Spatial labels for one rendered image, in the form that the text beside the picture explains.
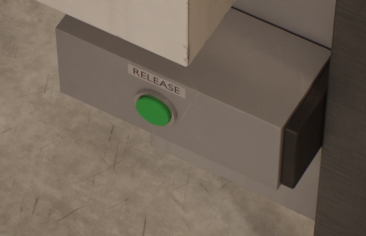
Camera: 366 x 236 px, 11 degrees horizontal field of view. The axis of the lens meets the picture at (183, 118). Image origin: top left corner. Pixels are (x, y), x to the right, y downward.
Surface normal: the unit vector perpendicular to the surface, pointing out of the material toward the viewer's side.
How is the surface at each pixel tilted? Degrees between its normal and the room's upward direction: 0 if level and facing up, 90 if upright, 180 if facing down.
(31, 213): 0
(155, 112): 90
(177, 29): 90
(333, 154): 90
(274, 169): 90
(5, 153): 0
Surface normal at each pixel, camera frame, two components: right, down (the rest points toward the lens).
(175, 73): 0.00, -0.60
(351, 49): -0.49, 0.70
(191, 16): 0.87, 0.40
